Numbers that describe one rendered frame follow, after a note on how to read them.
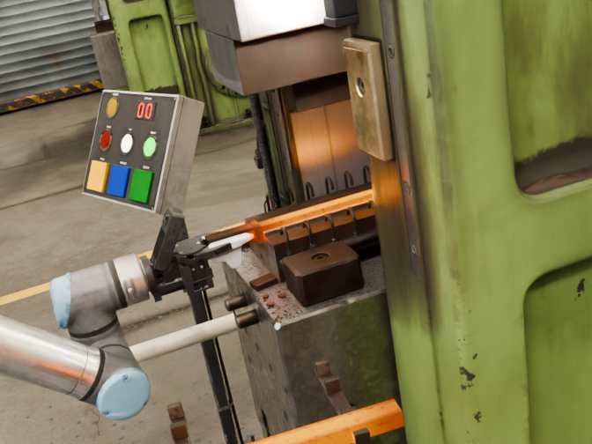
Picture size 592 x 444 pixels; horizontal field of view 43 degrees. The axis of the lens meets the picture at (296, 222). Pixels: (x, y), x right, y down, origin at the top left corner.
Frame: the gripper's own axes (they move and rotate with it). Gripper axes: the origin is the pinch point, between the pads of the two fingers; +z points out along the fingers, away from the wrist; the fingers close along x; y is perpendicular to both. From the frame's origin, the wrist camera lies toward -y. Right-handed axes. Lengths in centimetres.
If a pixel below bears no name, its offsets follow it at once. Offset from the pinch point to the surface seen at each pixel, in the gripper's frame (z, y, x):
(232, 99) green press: 113, 79, -467
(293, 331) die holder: -0.2, 10.8, 22.0
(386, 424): -1, 5, 59
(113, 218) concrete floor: -12, 100, -324
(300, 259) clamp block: 5.8, 2.2, 14.1
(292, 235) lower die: 7.5, 1.0, 6.0
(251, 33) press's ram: 5.7, -37.4, 12.5
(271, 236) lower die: 4.2, 1.0, 3.5
